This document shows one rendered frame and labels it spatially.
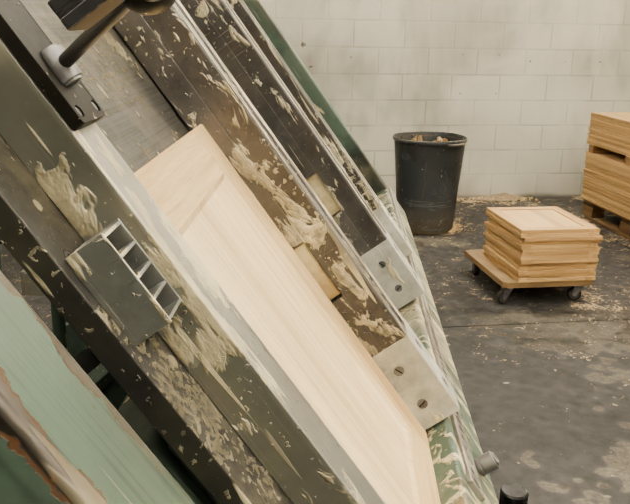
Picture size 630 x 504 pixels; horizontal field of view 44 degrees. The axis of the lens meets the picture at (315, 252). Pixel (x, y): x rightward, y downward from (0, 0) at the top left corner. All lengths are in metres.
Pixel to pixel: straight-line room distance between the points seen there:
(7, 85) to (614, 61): 6.59
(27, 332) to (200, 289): 0.23
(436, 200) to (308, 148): 4.00
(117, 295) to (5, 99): 0.14
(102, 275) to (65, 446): 0.20
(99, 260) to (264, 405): 0.16
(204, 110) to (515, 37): 5.75
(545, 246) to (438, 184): 1.38
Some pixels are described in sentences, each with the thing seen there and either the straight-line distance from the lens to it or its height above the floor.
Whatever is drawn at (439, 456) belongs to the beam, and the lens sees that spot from 1.00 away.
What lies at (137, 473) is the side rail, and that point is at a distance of 0.34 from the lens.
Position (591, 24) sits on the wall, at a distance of 6.87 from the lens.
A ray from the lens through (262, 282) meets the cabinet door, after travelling 0.77.
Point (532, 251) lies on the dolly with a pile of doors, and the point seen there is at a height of 0.30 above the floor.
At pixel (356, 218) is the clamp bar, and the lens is 1.41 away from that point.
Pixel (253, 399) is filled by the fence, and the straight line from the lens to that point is 0.56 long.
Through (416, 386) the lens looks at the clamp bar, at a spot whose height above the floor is 0.96.
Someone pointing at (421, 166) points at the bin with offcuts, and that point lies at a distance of 5.28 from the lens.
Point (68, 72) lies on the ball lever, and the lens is 0.54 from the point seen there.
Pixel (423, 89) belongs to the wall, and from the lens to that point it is 6.38.
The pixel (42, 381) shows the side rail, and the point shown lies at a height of 1.27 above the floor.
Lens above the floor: 1.41
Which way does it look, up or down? 17 degrees down
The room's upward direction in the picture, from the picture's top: 1 degrees clockwise
